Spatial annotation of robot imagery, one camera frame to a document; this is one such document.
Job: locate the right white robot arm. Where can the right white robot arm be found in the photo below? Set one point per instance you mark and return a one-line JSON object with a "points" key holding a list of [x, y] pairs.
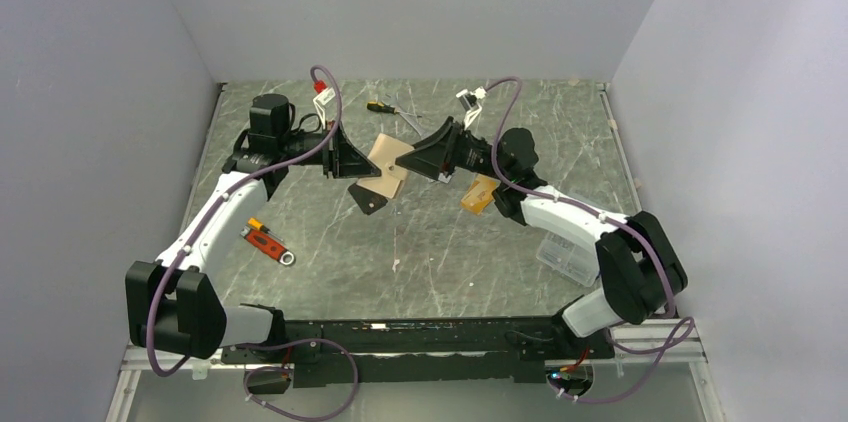
{"points": [[638, 267]]}

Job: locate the clear plastic screw box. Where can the clear plastic screw box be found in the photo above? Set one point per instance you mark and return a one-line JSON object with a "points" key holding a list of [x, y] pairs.
{"points": [[574, 262]]}

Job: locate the red adjustable wrench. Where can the red adjustable wrench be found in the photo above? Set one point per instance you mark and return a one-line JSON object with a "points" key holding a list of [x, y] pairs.
{"points": [[269, 244]]}

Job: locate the black yellow screwdriver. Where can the black yellow screwdriver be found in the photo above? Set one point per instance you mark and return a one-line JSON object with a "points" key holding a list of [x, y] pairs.
{"points": [[379, 107]]}

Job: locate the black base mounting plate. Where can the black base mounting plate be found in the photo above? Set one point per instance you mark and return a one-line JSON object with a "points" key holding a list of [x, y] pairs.
{"points": [[520, 349]]}

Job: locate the aluminium frame rail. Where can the aluminium frame rail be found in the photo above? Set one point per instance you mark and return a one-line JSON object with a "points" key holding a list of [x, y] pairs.
{"points": [[607, 367]]}

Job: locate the orange handled screwdriver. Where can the orange handled screwdriver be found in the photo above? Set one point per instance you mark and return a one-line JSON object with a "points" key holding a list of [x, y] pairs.
{"points": [[256, 225]]}

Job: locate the beige leather card holder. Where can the beige leather card holder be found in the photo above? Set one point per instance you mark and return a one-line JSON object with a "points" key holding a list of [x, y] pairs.
{"points": [[383, 155]]}

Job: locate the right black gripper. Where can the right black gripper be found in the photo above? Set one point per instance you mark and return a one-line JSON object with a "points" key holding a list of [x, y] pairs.
{"points": [[440, 153]]}

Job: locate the orange credit card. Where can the orange credit card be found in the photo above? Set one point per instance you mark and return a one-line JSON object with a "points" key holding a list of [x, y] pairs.
{"points": [[479, 195]]}

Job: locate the black credit card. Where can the black credit card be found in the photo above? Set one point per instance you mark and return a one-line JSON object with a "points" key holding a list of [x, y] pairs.
{"points": [[366, 200]]}

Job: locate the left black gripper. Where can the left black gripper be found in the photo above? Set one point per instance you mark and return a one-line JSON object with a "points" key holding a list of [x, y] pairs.
{"points": [[342, 160]]}

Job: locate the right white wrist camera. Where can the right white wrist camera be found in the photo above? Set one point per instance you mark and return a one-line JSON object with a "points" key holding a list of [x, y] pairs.
{"points": [[471, 101]]}

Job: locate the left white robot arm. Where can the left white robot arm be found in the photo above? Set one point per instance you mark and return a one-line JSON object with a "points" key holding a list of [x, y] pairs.
{"points": [[172, 305]]}

